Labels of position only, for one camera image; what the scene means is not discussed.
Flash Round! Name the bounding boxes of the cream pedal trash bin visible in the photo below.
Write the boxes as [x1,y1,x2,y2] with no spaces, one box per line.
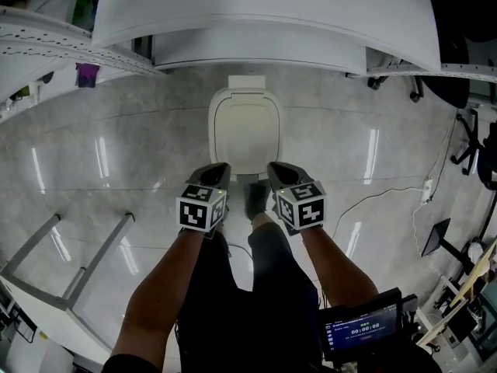
[208,75,288,183]

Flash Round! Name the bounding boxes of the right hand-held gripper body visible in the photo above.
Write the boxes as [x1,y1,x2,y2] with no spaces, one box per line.
[266,161,326,236]

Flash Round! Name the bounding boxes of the empty white metal rack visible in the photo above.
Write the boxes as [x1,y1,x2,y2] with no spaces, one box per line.
[91,0,497,83]

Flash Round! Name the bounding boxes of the light wooden board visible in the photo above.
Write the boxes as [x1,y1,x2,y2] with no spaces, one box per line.
[417,239,497,349]

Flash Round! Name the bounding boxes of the person's left forearm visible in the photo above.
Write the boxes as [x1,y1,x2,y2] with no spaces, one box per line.
[110,229,207,368]

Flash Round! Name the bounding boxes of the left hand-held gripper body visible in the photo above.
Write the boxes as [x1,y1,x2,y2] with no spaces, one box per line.
[176,162,232,239]

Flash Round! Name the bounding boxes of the person's right forearm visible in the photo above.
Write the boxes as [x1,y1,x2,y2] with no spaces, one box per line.
[301,225,380,310]

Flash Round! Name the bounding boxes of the white plastic bin lid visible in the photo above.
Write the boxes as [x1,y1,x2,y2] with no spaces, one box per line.
[208,86,287,174]

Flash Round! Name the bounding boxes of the black mesh office chair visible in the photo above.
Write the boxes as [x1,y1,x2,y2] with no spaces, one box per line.
[450,109,497,192]

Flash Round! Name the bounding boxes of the person's black shorts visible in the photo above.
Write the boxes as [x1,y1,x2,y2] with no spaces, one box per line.
[176,221,323,373]

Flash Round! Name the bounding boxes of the white power cable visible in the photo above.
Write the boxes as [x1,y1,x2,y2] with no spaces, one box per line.
[332,186,428,258]

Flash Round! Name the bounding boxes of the black floor stand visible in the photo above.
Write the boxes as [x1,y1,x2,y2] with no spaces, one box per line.
[421,218,473,266]

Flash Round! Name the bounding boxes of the person's right shoe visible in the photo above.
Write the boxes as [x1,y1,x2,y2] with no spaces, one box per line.
[243,181,271,221]

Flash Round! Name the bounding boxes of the white table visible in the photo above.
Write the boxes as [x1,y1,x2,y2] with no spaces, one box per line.
[0,212,135,373]

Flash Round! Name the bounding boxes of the black monitor screen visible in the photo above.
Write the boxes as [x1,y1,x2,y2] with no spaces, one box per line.
[318,288,419,363]

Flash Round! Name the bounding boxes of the purple cloth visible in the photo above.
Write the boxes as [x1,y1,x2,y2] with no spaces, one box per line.
[75,62,101,89]

